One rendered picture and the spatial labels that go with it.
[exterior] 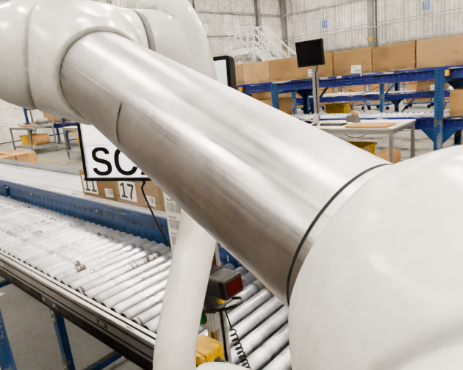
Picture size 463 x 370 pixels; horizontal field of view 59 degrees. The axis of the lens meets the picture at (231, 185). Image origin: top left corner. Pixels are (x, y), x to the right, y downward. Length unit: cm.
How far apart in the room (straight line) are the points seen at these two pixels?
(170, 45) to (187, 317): 37
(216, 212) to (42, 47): 32
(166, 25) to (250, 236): 44
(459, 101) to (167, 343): 532
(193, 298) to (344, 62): 599
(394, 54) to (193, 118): 588
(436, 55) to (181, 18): 542
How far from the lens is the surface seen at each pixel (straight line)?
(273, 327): 136
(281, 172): 22
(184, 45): 63
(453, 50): 591
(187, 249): 59
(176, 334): 56
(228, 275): 91
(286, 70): 695
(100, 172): 123
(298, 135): 24
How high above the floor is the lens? 150
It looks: 14 degrees down
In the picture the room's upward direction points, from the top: 6 degrees counter-clockwise
